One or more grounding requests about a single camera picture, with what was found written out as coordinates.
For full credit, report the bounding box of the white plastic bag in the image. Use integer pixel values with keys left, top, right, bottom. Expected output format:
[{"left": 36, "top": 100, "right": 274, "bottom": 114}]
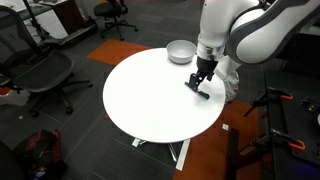
[{"left": 224, "top": 71, "right": 239, "bottom": 103}]

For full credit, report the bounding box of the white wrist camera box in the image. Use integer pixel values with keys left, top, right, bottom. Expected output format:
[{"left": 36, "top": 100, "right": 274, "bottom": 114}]
[{"left": 214, "top": 56, "right": 240, "bottom": 80}]

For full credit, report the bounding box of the white bowl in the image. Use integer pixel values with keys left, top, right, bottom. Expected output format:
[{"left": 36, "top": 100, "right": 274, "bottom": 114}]
[{"left": 166, "top": 40, "right": 197, "bottom": 64}]

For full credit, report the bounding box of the orange handled clamp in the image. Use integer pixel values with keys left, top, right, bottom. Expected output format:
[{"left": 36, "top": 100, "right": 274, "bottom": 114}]
[
  {"left": 253, "top": 128, "right": 306, "bottom": 151},
  {"left": 244, "top": 87, "right": 293, "bottom": 117}
]

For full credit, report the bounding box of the orange handled clamp lower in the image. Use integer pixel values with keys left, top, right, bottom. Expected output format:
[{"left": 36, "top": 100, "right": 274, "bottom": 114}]
[{"left": 253, "top": 128, "right": 306, "bottom": 151}]

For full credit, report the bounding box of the black electric scooter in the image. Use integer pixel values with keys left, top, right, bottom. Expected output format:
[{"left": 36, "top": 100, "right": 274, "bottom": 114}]
[{"left": 22, "top": 0, "right": 98, "bottom": 46}]

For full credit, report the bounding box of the green marker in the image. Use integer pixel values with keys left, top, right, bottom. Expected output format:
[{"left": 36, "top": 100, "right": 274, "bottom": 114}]
[{"left": 184, "top": 82, "right": 210, "bottom": 100}]

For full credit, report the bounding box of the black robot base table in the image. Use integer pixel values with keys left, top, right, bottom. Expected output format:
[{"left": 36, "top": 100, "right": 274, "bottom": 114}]
[{"left": 265, "top": 71, "right": 320, "bottom": 180}]

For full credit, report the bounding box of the black mesh office chair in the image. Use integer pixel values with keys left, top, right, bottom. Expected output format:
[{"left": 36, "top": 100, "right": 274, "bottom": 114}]
[{"left": 0, "top": 5, "right": 93, "bottom": 117}]

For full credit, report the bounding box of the red black backpack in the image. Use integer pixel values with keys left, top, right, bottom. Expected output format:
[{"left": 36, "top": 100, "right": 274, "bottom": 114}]
[{"left": 13, "top": 129, "right": 67, "bottom": 180}]

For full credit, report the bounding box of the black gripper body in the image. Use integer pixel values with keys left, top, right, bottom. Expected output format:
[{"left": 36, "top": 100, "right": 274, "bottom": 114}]
[{"left": 196, "top": 57, "right": 218, "bottom": 81}]

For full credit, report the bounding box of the black office chair far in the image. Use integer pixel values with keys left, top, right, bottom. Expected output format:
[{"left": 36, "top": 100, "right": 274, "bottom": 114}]
[{"left": 94, "top": 0, "right": 138, "bottom": 41}]

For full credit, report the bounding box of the orange handled clamp upper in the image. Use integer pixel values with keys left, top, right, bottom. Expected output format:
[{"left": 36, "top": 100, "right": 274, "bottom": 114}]
[{"left": 244, "top": 87, "right": 293, "bottom": 117}]

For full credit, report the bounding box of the round white table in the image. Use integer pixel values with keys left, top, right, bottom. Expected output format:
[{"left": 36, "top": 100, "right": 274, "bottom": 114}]
[{"left": 102, "top": 47, "right": 227, "bottom": 172}]

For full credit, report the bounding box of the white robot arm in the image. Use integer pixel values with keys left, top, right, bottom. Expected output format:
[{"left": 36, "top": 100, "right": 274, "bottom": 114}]
[{"left": 187, "top": 0, "right": 320, "bottom": 92}]

